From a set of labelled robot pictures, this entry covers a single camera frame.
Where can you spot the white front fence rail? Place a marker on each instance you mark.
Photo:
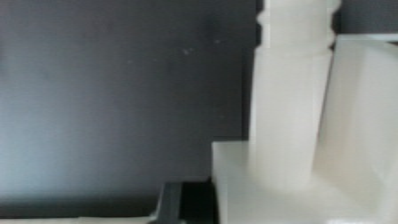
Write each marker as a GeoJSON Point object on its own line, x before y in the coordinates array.
{"type": "Point", "coordinates": [80, 220]}

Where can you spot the white chair seat part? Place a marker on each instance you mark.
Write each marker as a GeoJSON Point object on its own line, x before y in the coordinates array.
{"type": "Point", "coordinates": [309, 173]}

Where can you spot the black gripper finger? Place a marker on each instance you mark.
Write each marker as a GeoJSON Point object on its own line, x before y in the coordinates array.
{"type": "Point", "coordinates": [185, 204]}

